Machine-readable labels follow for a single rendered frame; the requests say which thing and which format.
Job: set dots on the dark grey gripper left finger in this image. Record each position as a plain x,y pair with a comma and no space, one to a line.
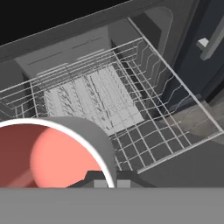
93,179

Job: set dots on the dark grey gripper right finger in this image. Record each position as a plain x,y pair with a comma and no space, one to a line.
127,178

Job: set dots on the grey bowl with red inside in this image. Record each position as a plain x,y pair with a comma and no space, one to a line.
58,154

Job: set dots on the grey dishwasher door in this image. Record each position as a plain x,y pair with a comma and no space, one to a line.
186,166

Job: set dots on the pale lower dishwasher rack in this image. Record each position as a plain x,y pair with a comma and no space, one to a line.
96,96

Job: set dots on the dark blue cupboard door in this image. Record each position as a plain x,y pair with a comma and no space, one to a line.
192,73

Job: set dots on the grey dishwasher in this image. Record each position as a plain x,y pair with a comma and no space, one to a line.
87,43

